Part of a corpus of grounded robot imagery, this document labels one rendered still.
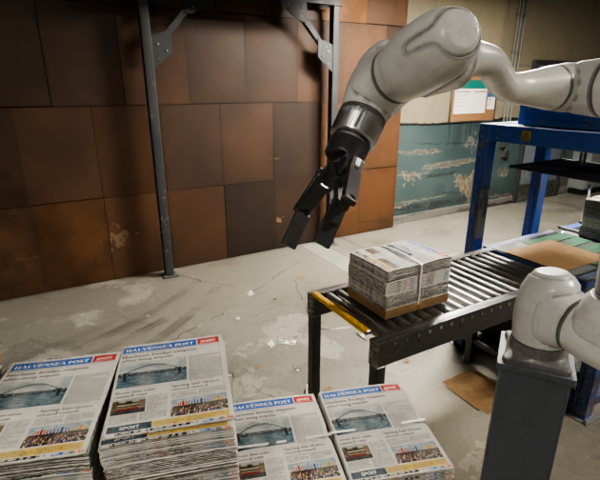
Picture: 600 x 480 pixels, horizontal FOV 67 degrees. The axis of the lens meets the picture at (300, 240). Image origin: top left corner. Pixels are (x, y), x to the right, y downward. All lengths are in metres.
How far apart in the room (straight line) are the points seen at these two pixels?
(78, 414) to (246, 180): 3.87
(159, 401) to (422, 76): 0.90
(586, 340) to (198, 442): 0.97
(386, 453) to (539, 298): 0.60
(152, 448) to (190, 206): 3.73
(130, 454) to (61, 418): 0.19
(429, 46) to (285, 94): 4.25
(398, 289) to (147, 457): 1.27
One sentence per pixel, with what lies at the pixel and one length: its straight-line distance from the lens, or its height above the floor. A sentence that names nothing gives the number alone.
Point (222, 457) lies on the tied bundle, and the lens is 1.14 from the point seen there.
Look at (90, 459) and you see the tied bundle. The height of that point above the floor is 1.02.
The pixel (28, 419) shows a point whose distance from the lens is 1.24.
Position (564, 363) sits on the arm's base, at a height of 1.02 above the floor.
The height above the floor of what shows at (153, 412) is 1.07.
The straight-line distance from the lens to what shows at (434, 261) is 2.12.
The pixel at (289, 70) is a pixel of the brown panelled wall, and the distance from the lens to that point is 4.96.
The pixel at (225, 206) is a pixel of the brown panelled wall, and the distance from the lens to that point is 4.80.
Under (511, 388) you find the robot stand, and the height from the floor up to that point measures 0.92.
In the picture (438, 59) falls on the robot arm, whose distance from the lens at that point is 0.73.
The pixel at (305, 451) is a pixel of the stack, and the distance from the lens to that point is 1.36.
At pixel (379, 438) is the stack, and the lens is 1.42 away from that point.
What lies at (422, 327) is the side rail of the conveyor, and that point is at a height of 0.80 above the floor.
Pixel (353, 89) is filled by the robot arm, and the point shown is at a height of 1.77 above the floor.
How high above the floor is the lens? 1.77
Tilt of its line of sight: 19 degrees down
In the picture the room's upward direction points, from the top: straight up
